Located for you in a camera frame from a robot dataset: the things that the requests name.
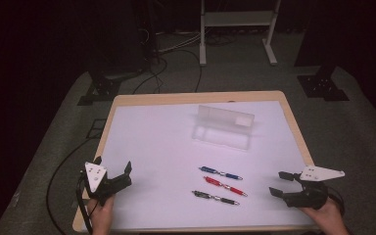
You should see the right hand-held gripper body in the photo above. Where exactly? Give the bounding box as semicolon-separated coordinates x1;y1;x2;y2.
281;164;347;211

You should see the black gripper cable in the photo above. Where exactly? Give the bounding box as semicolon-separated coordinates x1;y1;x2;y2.
326;192;347;217
45;136;95;235

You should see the person's left hand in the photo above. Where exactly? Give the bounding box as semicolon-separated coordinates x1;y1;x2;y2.
86;194;117;235

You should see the black floor cable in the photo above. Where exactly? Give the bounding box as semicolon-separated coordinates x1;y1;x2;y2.
131;48;204;96

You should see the white metal stand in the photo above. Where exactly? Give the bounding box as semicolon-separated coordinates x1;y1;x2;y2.
199;0;282;67

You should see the black stand with base plate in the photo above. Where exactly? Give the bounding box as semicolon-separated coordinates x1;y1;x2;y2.
76;0;152;107
294;0;351;103

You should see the white table mat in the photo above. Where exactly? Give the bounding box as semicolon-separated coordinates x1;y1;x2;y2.
85;100;318;232

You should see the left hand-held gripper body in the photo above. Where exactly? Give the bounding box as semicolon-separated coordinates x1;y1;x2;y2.
83;162;133;207

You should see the clear plastic pencil case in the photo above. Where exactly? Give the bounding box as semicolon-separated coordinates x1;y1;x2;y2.
191;104;256;152

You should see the red pen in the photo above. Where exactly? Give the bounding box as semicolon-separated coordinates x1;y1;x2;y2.
203;175;249;198

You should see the white floor cable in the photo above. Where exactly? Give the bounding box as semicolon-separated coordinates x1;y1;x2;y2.
156;29;204;54

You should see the black pen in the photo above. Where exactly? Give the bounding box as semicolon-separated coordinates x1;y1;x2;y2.
191;190;241;207

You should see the person's right hand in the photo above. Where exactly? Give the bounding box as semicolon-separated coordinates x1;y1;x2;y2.
301;198;351;235

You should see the blue pen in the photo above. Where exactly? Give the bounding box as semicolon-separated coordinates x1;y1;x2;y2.
198;165;244;181

